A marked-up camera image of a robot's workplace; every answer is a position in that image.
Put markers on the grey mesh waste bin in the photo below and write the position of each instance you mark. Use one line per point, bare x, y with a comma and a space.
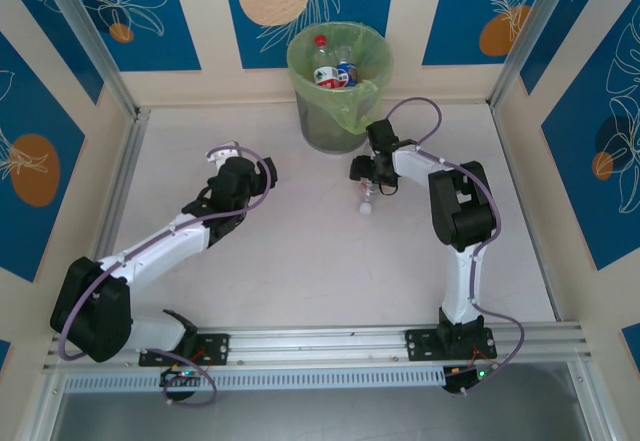
325, 131

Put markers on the small controller board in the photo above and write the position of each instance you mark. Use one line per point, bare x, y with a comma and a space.
180, 376
470, 378

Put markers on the red label bottle red cap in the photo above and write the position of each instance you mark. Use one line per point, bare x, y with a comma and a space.
324, 68

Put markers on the green-lined trash bin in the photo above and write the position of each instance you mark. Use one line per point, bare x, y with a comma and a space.
372, 56

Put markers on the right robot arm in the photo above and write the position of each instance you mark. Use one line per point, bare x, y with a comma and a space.
462, 286

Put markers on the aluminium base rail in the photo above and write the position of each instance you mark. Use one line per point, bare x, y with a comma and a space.
310, 343

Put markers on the small clear bottle white cap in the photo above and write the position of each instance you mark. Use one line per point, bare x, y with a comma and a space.
369, 196

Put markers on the blue label bottle blue cap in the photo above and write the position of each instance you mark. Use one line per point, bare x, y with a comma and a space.
346, 73

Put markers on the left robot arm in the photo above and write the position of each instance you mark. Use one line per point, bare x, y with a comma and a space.
150, 251

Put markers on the aluminium frame post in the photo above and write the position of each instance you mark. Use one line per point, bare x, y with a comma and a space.
540, 36
85, 36

